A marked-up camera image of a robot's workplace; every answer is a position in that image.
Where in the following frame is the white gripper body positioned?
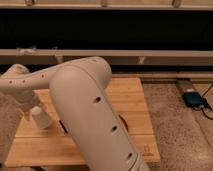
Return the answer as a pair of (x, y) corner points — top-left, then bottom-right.
(14, 91), (40, 114)

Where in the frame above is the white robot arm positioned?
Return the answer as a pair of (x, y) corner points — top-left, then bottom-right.
(0, 57), (150, 171)

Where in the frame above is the black eraser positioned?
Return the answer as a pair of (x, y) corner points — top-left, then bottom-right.
(59, 120), (68, 134)

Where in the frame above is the orange round plate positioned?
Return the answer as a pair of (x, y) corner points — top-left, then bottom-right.
(119, 115), (129, 131)

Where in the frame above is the blue device on floor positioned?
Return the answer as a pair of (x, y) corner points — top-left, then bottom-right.
(182, 92), (203, 107)

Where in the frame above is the light wooden shelf rail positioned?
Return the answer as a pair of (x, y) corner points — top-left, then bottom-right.
(0, 49), (213, 66)

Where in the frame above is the black cable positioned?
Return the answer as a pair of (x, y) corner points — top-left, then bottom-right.
(199, 83), (213, 120)

